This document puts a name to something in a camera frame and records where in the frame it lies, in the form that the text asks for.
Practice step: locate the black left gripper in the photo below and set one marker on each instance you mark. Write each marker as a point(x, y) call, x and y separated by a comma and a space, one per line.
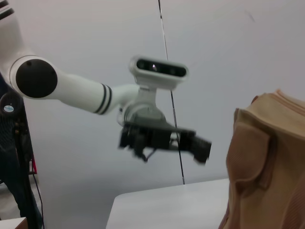
point(157, 137)

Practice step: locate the khaki canvas food bag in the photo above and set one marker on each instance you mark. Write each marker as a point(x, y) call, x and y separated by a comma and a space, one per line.
point(267, 167)

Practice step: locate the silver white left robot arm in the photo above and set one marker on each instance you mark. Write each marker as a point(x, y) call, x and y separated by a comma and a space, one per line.
point(78, 93)

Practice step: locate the black equipment stand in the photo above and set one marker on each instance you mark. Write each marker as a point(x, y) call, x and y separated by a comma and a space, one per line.
point(14, 143)

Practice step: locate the light wooden board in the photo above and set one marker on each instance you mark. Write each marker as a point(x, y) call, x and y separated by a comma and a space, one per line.
point(12, 223)

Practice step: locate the white robot torso column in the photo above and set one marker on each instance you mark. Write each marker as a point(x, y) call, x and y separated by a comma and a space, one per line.
point(12, 35)

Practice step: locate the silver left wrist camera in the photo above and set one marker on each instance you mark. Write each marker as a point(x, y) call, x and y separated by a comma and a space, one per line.
point(159, 71)

